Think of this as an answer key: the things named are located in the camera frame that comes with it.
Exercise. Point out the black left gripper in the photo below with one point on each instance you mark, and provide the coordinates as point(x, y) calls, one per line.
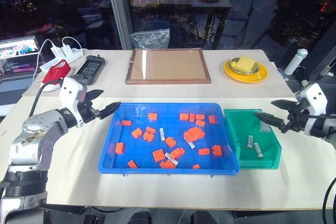
point(88, 113)

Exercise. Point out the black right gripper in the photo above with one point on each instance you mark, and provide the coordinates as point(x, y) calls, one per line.
point(296, 121)

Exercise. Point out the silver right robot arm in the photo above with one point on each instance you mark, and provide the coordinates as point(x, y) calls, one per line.
point(324, 127)

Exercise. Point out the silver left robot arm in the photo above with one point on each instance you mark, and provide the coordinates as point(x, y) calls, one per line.
point(31, 140)

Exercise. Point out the green plastic bin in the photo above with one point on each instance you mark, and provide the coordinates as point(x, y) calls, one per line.
point(239, 134)

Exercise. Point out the black handheld controller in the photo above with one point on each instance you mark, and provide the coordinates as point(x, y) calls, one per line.
point(89, 69)

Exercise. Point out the white AA battery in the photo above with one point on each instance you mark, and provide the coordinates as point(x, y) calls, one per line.
point(250, 142)
point(162, 134)
point(258, 150)
point(172, 159)
point(191, 144)

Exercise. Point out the white water bottle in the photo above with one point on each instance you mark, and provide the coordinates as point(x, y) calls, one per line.
point(294, 62)

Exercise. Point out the red and white device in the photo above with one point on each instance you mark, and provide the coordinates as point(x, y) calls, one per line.
point(55, 74)

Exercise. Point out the white power strip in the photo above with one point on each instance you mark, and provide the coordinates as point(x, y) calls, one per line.
point(74, 54)

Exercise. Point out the pale yellow sponge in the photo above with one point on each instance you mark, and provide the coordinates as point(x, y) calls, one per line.
point(245, 64)

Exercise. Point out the yellow plate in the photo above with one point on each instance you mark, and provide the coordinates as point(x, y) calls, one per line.
point(231, 75)

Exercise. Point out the blue plastic tray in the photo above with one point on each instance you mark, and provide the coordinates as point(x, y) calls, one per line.
point(139, 153)

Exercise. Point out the white plug charger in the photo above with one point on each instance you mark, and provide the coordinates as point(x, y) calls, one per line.
point(66, 50)
point(55, 51)

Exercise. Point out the small metal bowl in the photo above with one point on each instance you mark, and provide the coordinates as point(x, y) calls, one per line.
point(232, 63)

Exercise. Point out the clear plastic bag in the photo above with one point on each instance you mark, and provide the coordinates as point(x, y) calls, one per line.
point(149, 39)

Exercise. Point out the large orange building block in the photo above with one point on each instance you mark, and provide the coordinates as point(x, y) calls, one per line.
point(194, 133)

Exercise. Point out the open laptop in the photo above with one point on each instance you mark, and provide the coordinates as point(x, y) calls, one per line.
point(18, 61)

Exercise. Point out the small orange building block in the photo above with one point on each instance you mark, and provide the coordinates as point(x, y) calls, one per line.
point(195, 166)

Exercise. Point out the dark background chair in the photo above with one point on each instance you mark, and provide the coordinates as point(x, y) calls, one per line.
point(240, 6)

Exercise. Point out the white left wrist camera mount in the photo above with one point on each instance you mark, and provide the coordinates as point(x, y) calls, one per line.
point(69, 90)

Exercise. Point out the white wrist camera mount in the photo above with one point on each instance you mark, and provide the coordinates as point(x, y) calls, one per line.
point(313, 95)
point(69, 90)

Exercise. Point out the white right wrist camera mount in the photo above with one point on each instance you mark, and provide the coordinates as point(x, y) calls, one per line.
point(313, 95)

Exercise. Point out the wooden picture frame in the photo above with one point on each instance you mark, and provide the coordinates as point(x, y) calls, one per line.
point(168, 65)

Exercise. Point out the grey window frame post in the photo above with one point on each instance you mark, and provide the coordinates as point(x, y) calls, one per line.
point(118, 11)

